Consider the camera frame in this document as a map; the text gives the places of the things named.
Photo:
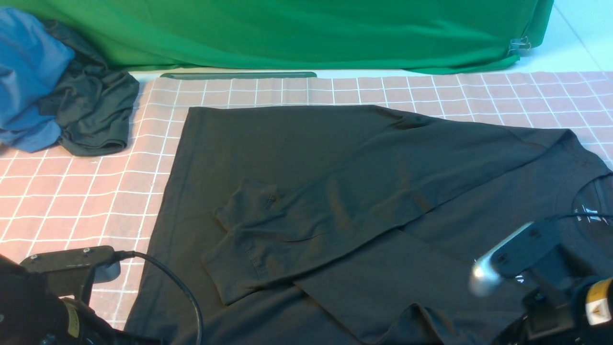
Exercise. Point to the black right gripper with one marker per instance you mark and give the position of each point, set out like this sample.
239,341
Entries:
584,319

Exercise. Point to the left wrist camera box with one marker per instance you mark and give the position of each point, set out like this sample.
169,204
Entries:
74,272

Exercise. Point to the blue crumpled garment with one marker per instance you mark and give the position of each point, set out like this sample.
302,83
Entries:
31,64

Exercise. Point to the green backdrop cloth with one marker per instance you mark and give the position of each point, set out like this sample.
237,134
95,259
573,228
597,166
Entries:
438,37

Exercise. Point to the clear binder clip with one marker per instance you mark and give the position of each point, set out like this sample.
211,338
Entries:
519,44

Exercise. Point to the pink checkered tablecloth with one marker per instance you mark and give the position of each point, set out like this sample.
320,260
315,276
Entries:
53,200

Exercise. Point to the dark gray crumpled garment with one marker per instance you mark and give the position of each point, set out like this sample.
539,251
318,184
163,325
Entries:
92,103

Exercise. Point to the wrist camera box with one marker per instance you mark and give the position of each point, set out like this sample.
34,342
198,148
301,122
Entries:
534,250
74,272

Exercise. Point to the dark gray long-sleeve shirt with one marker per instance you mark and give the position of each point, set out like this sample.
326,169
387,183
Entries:
359,225

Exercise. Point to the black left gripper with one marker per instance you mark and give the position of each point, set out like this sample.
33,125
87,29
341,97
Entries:
82,326

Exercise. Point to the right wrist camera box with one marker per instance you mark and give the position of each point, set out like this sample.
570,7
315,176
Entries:
534,250

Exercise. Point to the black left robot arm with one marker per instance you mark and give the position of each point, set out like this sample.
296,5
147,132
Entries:
45,300

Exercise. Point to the green flat ruler strip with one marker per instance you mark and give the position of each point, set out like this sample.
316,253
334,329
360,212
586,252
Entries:
239,75

